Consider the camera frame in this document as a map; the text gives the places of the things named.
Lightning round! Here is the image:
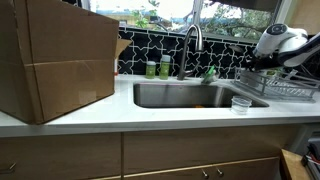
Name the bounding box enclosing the kitchen window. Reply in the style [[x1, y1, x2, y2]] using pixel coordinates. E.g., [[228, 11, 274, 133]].
[[81, 0, 284, 43]]

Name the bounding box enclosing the small green pink plant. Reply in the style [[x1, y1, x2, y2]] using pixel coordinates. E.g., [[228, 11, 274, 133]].
[[265, 67, 290, 78]]

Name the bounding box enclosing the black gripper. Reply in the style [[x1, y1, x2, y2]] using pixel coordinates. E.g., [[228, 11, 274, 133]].
[[245, 54, 278, 72]]

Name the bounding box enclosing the clear plastic container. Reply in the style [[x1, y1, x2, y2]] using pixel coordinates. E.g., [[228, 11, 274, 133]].
[[230, 95, 253, 116]]

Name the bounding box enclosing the light wooden box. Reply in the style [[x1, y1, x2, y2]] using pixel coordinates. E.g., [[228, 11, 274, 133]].
[[279, 148, 312, 180]]

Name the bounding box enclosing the short green soap bottle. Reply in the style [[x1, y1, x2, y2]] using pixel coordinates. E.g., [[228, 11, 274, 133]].
[[145, 60, 157, 80]]

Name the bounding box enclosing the dark equipment with red cable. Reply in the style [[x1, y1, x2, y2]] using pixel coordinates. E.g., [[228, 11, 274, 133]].
[[300, 134, 320, 180]]

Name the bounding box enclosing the green dish brush holder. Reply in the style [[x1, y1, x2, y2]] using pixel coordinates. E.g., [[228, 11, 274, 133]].
[[201, 64, 218, 85]]

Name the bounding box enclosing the metal drawer pull handle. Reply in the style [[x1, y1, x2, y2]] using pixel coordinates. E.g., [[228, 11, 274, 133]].
[[0, 161, 18, 175]]

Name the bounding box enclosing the narrow wooden cabinet drawer front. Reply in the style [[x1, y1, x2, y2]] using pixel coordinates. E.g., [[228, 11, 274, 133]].
[[0, 132, 122, 180]]

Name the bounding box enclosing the curved steel kitchen faucet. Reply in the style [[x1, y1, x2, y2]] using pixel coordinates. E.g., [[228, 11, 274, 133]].
[[176, 23, 204, 81]]

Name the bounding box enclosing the stainless steel sink basin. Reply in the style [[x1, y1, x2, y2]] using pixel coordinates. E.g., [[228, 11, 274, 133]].
[[133, 82, 270, 109]]

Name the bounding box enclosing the wide wooden cabinet drawer front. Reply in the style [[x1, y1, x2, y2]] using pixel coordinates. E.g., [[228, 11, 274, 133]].
[[123, 124, 296, 175]]

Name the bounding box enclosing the metal wire drying rack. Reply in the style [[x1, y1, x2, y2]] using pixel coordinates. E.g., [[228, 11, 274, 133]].
[[232, 67, 320, 103]]

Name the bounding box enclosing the tall green soap bottle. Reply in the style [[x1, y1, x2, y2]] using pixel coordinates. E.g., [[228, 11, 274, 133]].
[[159, 54, 172, 81]]

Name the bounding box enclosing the large brown cardboard box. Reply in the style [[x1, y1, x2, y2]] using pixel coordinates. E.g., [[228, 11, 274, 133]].
[[0, 0, 133, 125]]

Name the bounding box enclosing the wooden cabinet door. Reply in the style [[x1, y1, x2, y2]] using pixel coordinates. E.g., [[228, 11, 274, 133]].
[[123, 156, 281, 180]]

